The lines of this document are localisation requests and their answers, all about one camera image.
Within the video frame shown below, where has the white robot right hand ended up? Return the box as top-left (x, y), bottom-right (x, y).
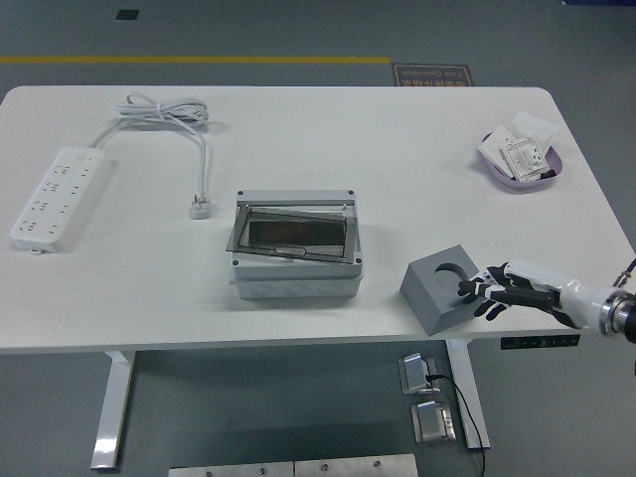
top-left (456, 260), bottom-right (610, 332)

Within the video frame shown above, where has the grey block battery holder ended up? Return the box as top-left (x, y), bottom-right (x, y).
top-left (399, 242), bottom-right (491, 338)

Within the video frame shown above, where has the smoky transparent box lid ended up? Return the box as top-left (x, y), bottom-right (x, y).
top-left (226, 204), bottom-right (360, 267)

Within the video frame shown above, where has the grey plastic junction box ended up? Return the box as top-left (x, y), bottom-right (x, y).
top-left (229, 188), bottom-right (363, 299)

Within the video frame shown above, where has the black table control panel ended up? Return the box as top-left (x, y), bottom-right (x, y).
top-left (500, 336), bottom-right (580, 350)

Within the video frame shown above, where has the purple plastic tray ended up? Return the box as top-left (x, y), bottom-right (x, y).
top-left (476, 131), bottom-right (567, 194)

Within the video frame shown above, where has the white table leg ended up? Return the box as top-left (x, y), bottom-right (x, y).
top-left (88, 350), bottom-right (136, 471)
top-left (444, 339), bottom-right (492, 451)

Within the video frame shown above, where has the white printed socket module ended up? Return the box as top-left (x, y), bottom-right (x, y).
top-left (499, 136), bottom-right (548, 183)

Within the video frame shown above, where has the clear plastic packet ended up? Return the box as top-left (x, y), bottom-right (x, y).
top-left (511, 109), bottom-right (557, 150)

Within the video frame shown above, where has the silver foot pedal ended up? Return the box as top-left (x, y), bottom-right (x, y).
top-left (397, 352), bottom-right (441, 397)
top-left (409, 400), bottom-right (457, 445)

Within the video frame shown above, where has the dark floor sign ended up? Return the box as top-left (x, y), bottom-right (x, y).
top-left (392, 63), bottom-right (476, 88)

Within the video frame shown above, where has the grey metal plate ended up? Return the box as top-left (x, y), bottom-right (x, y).
top-left (167, 460), bottom-right (295, 477)
top-left (293, 453), bottom-right (418, 477)

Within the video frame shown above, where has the white power strip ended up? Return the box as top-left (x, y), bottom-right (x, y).
top-left (10, 143), bottom-right (108, 255)

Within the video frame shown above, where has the plain white switch plate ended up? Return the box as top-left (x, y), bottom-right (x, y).
top-left (479, 126), bottom-right (518, 175)

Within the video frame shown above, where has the thin black floor cable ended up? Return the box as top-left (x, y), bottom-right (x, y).
top-left (425, 372), bottom-right (487, 477)

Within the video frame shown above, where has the white power cord with plug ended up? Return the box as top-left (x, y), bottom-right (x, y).
top-left (88, 92), bottom-right (216, 221)

